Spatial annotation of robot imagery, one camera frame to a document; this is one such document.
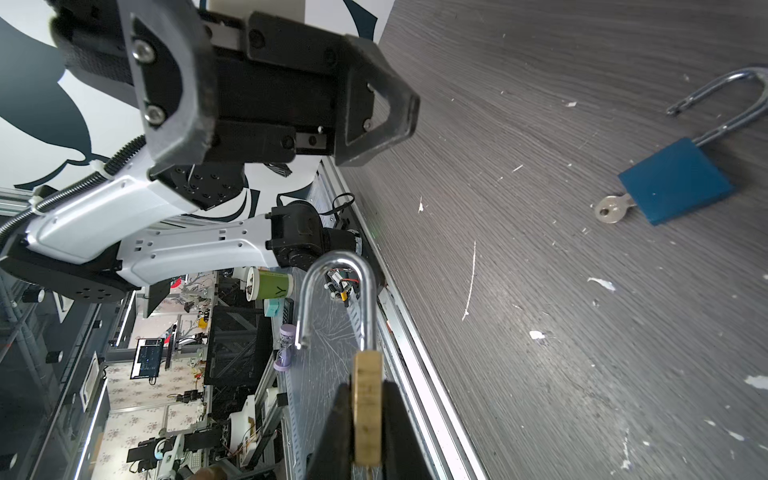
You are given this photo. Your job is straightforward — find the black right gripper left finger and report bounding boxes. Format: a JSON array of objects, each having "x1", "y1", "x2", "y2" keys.
[{"x1": 305, "y1": 383, "x2": 353, "y2": 480}]

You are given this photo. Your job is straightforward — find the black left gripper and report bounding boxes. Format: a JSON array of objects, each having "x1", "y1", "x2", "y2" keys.
[{"x1": 118, "y1": 1, "x2": 420, "y2": 171}]

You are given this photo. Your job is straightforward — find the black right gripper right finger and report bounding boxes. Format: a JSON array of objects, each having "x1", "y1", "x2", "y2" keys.
[{"x1": 382, "y1": 381, "x2": 433, "y2": 480}]

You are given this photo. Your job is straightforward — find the brass padlock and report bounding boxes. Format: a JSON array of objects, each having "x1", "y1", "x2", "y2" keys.
[{"x1": 295, "y1": 250, "x2": 383, "y2": 468}]

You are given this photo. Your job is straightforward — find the blue padlock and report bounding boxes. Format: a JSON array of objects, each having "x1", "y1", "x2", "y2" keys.
[{"x1": 593, "y1": 66, "x2": 767, "y2": 226}]

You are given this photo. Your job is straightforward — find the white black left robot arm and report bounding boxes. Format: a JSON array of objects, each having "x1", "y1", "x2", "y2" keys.
[{"x1": 1, "y1": 1, "x2": 420, "y2": 303}]

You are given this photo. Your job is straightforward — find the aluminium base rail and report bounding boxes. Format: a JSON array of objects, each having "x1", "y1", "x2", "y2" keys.
[{"x1": 313, "y1": 160, "x2": 487, "y2": 479}]

